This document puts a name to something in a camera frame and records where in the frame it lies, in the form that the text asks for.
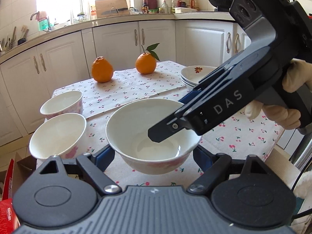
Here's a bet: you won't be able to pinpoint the white plate with fruit print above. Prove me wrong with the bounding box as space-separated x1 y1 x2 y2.
181 66 217 85

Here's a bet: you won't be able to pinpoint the white bowl pink flowers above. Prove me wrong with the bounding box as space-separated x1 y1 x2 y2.
106 98 201 175

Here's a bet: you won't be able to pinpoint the white floral bowl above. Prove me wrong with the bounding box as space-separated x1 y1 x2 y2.
40 91 83 120
29 113 88 161

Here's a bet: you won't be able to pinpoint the white kitchen cabinets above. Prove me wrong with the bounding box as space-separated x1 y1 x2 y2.
1 19 250 135

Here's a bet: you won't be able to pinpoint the gloved right hand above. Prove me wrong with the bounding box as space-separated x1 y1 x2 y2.
245 58 312 130

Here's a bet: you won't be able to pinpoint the orange with green leaf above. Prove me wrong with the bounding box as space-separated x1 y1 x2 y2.
135 43 160 74

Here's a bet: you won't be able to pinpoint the bumpy orange without leaf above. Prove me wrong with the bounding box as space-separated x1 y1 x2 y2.
91 57 114 83

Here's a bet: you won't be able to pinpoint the cardboard box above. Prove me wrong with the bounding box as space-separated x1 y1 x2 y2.
1 153 36 200

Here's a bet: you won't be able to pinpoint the red knife block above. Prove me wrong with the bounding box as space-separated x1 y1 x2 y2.
143 0 158 10

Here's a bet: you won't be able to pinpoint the wooden cutting board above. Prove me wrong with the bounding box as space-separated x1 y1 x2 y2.
95 0 130 19

